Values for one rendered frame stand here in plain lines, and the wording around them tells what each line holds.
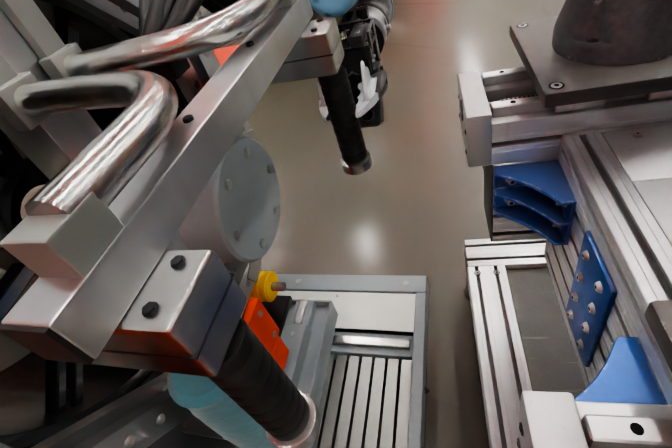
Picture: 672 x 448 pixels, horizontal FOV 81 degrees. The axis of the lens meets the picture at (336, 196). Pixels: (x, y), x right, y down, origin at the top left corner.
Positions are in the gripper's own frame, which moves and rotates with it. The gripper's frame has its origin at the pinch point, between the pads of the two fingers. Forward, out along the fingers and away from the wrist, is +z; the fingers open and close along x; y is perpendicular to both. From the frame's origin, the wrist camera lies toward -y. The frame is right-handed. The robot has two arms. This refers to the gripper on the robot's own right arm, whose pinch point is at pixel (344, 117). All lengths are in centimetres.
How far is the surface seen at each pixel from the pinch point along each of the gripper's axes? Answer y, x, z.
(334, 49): 9.6, 1.5, 1.5
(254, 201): 1.7, -6.0, 17.2
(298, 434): -6.1, 1.4, 35.3
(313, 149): -83, -57, -111
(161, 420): -18.0, -20.9, 33.1
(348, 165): -6.6, -0.6, 1.9
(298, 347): -61, -26, 4
